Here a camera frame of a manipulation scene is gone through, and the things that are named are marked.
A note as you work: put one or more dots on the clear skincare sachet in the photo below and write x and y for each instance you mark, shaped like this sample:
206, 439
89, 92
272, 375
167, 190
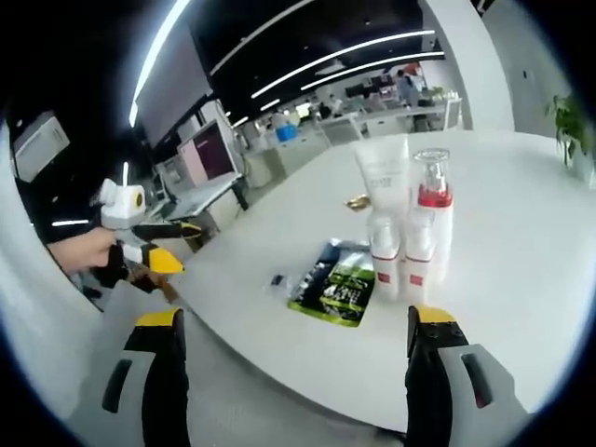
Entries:
279, 281

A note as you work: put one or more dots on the blue box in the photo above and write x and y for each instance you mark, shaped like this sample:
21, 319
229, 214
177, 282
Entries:
286, 134

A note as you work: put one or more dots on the potted green plant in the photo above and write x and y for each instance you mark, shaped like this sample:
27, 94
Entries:
570, 125

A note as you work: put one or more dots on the white skincare tube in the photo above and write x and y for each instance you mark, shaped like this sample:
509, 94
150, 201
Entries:
382, 177

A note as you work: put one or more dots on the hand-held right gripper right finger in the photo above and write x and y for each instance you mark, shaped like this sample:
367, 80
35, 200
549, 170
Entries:
447, 400

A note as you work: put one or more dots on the white cabinet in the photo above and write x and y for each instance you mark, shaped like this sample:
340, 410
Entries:
42, 144

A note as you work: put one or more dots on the green black skincare sachet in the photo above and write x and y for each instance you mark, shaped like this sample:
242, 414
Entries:
340, 288

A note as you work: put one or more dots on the small white skincare bottle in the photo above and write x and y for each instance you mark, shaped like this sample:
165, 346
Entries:
419, 261
385, 261

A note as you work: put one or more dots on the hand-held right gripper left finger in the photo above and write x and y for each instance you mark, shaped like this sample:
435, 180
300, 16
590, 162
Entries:
149, 400

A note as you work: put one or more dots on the red collar skincare pump bottle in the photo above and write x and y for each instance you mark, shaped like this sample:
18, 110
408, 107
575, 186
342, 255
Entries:
440, 223

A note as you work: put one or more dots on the black laptop stand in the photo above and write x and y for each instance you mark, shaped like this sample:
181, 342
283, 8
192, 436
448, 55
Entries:
242, 198

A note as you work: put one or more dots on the gold skincare sachet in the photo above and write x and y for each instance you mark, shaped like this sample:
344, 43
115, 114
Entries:
357, 202

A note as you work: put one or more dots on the person's left hand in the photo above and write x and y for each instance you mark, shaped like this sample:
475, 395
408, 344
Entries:
86, 251

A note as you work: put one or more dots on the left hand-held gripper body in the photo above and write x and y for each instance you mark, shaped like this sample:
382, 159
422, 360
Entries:
121, 205

